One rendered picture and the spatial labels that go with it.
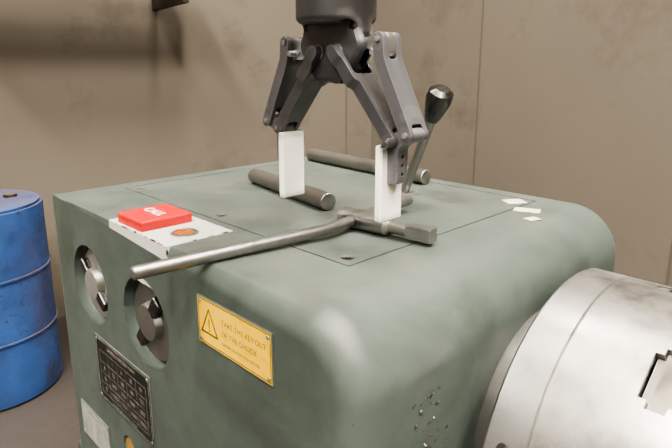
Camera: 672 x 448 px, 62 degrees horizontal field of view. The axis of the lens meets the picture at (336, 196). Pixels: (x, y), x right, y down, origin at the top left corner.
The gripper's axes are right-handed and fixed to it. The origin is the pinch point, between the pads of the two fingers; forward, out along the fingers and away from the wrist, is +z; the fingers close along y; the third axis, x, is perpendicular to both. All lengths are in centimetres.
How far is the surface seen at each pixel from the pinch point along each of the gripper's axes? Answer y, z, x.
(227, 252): -1.7, 3.5, -11.9
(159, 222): -15.2, 3.6, -11.4
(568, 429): 25.2, 13.0, -1.0
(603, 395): 26.7, 10.6, 1.1
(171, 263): -2.6, 3.5, -16.8
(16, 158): -290, 36, 47
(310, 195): -10.9, 2.8, 6.3
